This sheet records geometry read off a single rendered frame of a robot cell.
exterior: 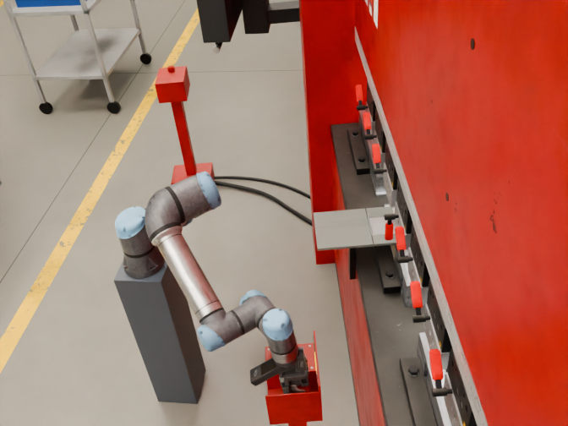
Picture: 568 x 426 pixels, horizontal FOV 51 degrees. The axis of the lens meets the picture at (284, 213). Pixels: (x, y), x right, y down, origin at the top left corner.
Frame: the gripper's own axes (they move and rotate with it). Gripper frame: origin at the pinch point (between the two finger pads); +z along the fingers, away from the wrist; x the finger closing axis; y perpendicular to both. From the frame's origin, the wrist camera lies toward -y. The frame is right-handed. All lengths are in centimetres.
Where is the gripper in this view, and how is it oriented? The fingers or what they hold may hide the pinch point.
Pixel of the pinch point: (288, 395)
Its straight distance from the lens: 186.4
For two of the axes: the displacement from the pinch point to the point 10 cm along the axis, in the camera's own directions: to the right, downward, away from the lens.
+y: 9.9, -1.5, -0.7
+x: -0.4, -6.3, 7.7
